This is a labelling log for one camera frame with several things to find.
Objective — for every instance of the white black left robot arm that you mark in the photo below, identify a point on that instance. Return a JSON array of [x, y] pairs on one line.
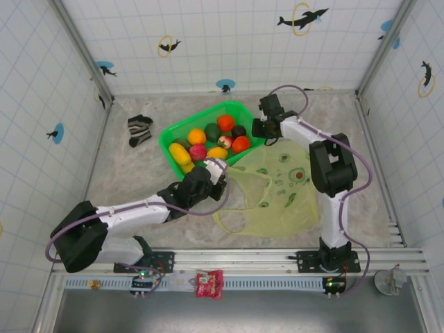
[[132, 215]]

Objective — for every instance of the black white striped sock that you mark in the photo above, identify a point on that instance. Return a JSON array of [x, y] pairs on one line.
[[138, 128]]

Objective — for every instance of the large black dolphin sticker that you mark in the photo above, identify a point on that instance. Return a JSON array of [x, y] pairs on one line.
[[305, 19]]

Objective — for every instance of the yellow avocado-print plastic bag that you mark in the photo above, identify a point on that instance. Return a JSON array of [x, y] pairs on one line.
[[277, 208]]

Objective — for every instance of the pink red fake apple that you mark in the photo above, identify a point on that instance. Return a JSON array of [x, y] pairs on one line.
[[197, 152]]

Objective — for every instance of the small black dolphin sticker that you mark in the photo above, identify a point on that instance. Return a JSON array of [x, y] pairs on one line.
[[170, 45]]

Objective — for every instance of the olive green fake avocado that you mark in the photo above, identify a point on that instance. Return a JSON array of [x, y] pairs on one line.
[[211, 132]]

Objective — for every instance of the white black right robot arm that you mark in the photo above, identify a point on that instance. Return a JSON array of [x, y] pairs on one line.
[[333, 166]]

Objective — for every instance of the small brass fitting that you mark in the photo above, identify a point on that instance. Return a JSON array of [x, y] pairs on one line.
[[93, 284]]

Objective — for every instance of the yellow fake mango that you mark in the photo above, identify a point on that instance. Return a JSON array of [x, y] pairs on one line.
[[178, 152]]

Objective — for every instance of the red white fake peach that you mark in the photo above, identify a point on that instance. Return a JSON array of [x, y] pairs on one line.
[[224, 141]]

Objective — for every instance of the red-orange fake tomato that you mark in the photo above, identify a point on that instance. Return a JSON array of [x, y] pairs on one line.
[[225, 123], [241, 145]]

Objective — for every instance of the blue patch fish sticker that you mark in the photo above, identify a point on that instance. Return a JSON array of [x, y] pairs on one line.
[[225, 84], [58, 133]]

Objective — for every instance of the small circuit board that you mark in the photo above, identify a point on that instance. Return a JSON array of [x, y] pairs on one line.
[[142, 281], [334, 285]]

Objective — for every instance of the red snack packet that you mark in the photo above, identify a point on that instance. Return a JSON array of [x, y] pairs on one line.
[[209, 284]]

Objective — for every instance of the clear suction cup mount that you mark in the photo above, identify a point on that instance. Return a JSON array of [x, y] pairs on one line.
[[390, 279]]

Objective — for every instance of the aluminium extrusion rail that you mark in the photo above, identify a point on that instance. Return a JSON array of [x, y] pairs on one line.
[[243, 258]]

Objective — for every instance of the blue patch corner sticker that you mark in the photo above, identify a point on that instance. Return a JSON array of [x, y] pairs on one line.
[[388, 26]]

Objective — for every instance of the aluminium corner post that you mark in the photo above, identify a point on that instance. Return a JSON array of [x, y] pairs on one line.
[[373, 69], [85, 52]]

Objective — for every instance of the blue patch shark sticker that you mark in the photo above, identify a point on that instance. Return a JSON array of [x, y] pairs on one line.
[[104, 66]]

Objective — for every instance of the green plastic basket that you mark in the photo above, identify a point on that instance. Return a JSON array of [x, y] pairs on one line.
[[208, 114]]

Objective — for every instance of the fake orange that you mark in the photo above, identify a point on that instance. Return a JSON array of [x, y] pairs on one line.
[[196, 136]]

